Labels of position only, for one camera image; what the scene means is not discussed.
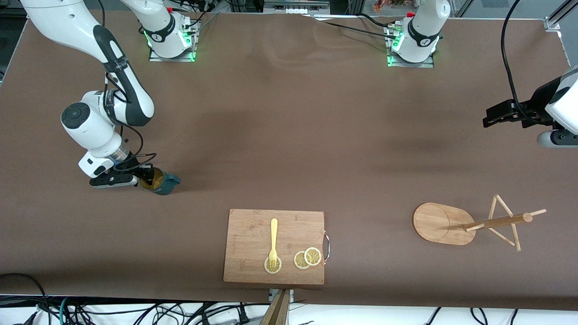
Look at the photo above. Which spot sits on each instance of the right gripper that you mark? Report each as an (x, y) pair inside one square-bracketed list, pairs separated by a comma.
[(133, 163)]

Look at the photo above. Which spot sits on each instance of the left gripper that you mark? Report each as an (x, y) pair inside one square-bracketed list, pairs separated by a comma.
[(537, 107)]

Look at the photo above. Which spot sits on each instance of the teal cup with yellow inside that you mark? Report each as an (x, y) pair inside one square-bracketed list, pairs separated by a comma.
[(167, 185)]

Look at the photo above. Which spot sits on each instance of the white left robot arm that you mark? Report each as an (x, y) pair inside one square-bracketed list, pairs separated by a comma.
[(424, 27)]

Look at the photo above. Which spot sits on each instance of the wooden cup rack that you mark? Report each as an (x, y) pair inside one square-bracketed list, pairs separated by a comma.
[(435, 223)]

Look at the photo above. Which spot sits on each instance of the wooden cutting board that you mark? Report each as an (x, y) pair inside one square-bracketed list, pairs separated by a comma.
[(253, 234)]

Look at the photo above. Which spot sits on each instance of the yellow plastic fork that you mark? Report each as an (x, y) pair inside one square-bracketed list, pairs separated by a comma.
[(273, 232)]

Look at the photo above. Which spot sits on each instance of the brown table cover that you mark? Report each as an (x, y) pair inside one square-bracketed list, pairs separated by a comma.
[(289, 135)]

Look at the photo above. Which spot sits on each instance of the lemon slice under fork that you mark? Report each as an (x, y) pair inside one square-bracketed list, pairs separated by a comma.
[(278, 267)]

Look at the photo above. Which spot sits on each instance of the white power strip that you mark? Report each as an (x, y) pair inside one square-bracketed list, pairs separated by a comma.
[(295, 6)]

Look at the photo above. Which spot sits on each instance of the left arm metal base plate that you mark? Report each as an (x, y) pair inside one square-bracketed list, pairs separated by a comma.
[(429, 64)]

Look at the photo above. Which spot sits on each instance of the aluminium frame profile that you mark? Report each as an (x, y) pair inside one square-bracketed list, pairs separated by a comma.
[(553, 22)]

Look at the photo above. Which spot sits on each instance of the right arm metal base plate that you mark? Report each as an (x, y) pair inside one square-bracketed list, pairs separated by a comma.
[(156, 57)]

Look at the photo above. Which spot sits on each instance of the wooden post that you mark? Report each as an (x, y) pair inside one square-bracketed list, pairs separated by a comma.
[(277, 311)]

